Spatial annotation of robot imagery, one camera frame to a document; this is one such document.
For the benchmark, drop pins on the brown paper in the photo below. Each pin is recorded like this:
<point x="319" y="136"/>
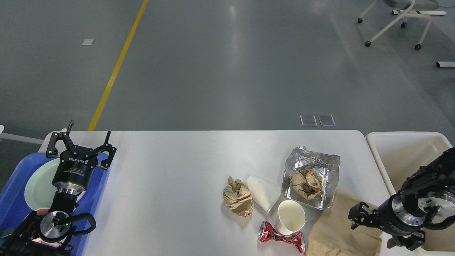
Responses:
<point x="307" y="183"/>

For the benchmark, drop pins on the white crushed paper cup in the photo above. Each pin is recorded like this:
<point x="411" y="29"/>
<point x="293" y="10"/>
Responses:
<point x="264" y="193"/>

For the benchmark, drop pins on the crushed red can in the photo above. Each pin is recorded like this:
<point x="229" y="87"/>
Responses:
<point x="267" y="232"/>

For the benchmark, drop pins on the silver foil container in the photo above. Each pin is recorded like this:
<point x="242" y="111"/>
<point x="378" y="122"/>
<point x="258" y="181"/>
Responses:
<point x="327" y="166"/>

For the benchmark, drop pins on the pink ribbed mug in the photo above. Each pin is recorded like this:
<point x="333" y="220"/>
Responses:
<point x="49" y="228"/>

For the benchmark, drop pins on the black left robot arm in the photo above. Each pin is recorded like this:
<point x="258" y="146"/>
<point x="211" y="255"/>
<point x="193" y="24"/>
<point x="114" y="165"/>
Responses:
<point x="83" y="222"/>

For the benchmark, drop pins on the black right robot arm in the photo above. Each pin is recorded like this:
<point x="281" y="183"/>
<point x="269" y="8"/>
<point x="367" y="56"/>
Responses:
<point x="425" y="201"/>

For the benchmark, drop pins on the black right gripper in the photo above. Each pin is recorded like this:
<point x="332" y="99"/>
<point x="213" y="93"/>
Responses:
<point x="400" y="216"/>

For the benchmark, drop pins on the brown paper bag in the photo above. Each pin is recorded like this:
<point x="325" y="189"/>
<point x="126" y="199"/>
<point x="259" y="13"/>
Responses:
<point x="331" y="235"/>

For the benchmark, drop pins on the beige plastic bin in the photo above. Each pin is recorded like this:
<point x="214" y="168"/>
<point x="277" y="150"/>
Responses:
<point x="398" y="155"/>

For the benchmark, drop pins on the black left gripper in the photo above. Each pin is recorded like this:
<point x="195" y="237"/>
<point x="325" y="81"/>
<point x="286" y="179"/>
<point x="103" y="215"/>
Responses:
<point x="76" y="170"/>

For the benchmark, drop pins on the white rolling chair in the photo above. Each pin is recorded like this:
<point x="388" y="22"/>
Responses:
<point x="409" y="9"/>

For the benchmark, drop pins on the white chair base leg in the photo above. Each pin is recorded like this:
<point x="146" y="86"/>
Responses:
<point x="19" y="138"/>

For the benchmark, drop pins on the white table leg bar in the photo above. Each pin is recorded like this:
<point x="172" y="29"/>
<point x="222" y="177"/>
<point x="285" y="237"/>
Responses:
<point x="444" y="64"/>

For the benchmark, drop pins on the crumpled brown paper ball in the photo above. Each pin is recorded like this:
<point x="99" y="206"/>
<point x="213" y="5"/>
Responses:
<point x="238" y="198"/>

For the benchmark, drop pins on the mint green plate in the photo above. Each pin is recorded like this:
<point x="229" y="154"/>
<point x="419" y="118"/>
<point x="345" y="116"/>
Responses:
<point x="39" y="190"/>

